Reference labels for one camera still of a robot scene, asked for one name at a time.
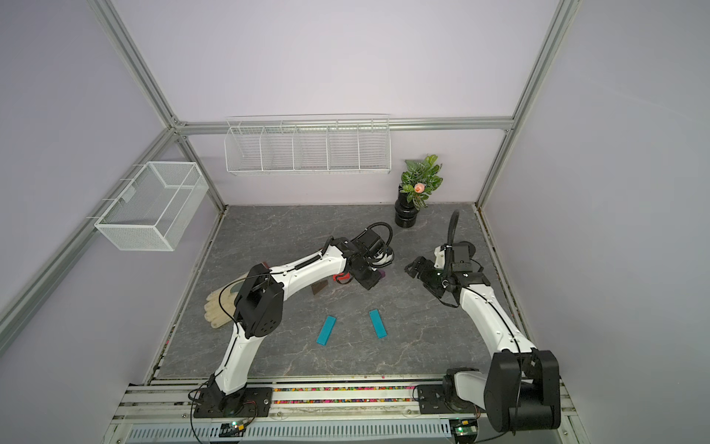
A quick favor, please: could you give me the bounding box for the dark wooden wedge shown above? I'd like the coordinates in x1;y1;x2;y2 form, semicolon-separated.
311;280;328;295

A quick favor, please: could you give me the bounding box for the teal long block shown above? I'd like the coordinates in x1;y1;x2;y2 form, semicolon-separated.
369;310;388;339
316;316;337;346

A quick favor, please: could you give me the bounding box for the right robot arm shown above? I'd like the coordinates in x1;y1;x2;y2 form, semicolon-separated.
405;211;562;434

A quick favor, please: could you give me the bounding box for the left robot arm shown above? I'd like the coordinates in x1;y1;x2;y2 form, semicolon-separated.
189;222;394;405

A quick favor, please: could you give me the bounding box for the potted plant black vase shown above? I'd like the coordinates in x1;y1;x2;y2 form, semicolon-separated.
395;155;443;229

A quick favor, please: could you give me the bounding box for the white mesh basket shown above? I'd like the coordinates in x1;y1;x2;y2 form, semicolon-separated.
94;161;208;252

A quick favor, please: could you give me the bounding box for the white wire wall shelf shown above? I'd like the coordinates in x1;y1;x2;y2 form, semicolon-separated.
224;114;392;176

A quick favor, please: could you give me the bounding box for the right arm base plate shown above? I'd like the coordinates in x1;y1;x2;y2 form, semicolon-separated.
412;384;478;416

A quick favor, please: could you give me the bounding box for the white vent rail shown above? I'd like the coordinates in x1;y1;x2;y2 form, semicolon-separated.
121;419;452;443

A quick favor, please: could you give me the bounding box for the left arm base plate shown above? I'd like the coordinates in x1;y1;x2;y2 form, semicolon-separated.
192;386;274;419

